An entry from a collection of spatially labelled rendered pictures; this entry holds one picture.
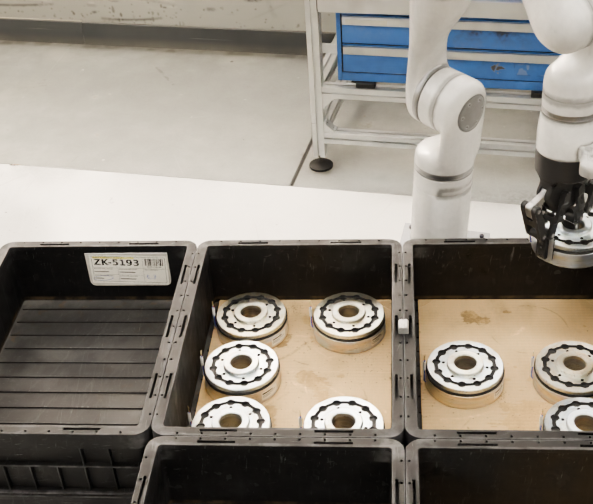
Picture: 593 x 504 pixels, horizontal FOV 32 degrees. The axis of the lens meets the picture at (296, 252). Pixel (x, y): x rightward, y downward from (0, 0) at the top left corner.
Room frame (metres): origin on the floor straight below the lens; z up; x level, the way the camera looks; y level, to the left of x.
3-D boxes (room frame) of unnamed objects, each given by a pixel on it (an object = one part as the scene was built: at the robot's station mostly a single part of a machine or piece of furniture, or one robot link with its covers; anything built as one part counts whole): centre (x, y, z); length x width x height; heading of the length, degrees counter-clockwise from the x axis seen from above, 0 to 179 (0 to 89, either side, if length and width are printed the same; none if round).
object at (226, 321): (1.18, 0.07, 0.86); 0.10 x 0.10 x 0.01
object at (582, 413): (0.91, -0.34, 0.86); 0.05 x 0.05 x 0.01
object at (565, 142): (1.09, -0.35, 1.17); 0.11 x 0.09 x 0.06; 37
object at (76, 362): (1.10, 0.31, 0.87); 0.40 x 0.30 x 0.11; 173
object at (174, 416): (1.06, 0.02, 0.87); 0.40 x 0.30 x 0.11; 173
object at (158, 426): (1.06, 0.02, 0.92); 0.40 x 0.30 x 0.02; 173
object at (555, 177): (1.11, -0.34, 1.10); 0.08 x 0.08 x 0.09
